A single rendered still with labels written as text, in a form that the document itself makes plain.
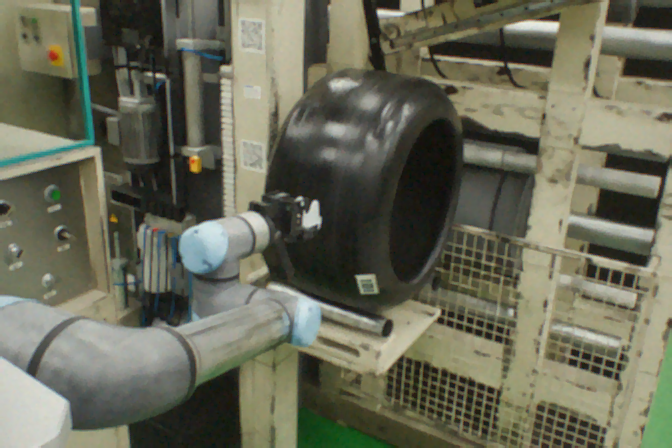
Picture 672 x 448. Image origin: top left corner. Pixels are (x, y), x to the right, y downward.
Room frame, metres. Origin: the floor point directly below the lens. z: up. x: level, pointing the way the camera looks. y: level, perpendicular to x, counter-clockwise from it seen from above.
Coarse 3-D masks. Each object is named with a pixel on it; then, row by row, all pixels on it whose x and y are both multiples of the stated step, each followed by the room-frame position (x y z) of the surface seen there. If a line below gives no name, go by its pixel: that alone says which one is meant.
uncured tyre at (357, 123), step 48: (336, 96) 1.39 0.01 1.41; (384, 96) 1.35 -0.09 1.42; (432, 96) 1.42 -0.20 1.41; (288, 144) 1.33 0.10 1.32; (336, 144) 1.28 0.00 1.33; (384, 144) 1.27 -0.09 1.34; (432, 144) 1.69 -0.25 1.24; (288, 192) 1.28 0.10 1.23; (336, 192) 1.23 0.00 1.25; (384, 192) 1.24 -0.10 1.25; (432, 192) 1.68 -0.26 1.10; (336, 240) 1.22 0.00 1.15; (384, 240) 1.24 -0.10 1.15; (432, 240) 1.60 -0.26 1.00; (336, 288) 1.26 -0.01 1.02; (384, 288) 1.27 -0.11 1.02
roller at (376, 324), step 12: (264, 288) 1.46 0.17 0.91; (276, 288) 1.45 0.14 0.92; (288, 288) 1.44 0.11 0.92; (312, 300) 1.39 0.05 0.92; (324, 300) 1.38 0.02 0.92; (324, 312) 1.36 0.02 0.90; (336, 312) 1.35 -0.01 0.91; (348, 312) 1.34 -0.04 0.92; (360, 312) 1.33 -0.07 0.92; (348, 324) 1.33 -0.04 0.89; (360, 324) 1.31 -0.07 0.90; (372, 324) 1.30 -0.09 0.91; (384, 324) 1.29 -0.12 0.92; (384, 336) 1.29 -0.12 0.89
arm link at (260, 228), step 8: (248, 216) 1.03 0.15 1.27; (256, 216) 1.04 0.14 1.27; (256, 224) 1.02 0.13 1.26; (264, 224) 1.03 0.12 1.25; (256, 232) 1.01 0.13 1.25; (264, 232) 1.02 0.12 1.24; (256, 240) 1.00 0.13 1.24; (264, 240) 1.02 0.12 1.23; (256, 248) 1.01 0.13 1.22; (264, 248) 1.03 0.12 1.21; (248, 256) 1.01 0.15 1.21
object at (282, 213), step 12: (276, 192) 1.17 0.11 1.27; (252, 204) 1.07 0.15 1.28; (264, 204) 1.07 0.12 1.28; (276, 204) 1.08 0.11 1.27; (288, 204) 1.12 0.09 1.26; (300, 204) 1.14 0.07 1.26; (264, 216) 1.05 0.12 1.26; (276, 216) 1.08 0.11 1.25; (288, 216) 1.10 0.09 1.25; (300, 216) 1.14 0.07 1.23; (276, 228) 1.09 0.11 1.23; (288, 228) 1.10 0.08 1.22; (300, 228) 1.13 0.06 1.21; (288, 240) 1.10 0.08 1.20; (300, 240) 1.12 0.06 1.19
